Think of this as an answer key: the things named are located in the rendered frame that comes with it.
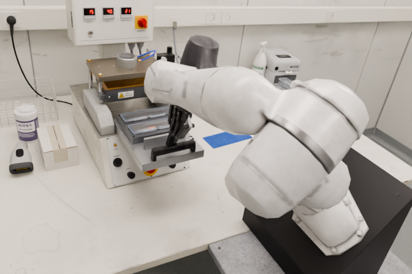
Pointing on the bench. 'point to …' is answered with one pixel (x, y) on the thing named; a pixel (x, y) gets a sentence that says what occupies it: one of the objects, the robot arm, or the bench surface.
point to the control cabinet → (110, 7)
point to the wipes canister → (27, 123)
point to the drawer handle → (173, 148)
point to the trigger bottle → (259, 62)
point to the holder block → (140, 134)
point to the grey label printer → (281, 65)
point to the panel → (121, 152)
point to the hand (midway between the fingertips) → (172, 138)
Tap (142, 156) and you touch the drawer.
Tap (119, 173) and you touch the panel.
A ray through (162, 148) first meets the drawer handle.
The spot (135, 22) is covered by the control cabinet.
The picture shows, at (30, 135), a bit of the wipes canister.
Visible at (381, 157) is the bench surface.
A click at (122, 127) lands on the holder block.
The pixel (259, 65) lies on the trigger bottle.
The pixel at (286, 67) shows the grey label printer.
